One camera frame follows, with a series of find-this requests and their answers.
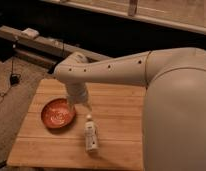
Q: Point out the wooden cutting board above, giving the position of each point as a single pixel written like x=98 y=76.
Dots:
x=117 y=114

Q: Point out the orange ceramic bowl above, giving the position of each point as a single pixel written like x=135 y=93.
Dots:
x=55 y=114

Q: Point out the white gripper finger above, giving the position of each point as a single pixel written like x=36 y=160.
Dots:
x=71 y=108
x=88 y=106

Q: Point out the long wooden beam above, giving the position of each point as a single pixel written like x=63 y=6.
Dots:
x=45 y=45

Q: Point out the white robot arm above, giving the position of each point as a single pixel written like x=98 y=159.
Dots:
x=174 y=110

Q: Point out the white small box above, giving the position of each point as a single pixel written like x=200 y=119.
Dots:
x=30 y=33

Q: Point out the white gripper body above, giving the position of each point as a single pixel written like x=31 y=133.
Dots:
x=77 y=93

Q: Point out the upper wooden shelf rail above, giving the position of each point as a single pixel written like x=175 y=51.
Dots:
x=189 y=15

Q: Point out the white plastic bottle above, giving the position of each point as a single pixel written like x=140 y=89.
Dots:
x=91 y=140

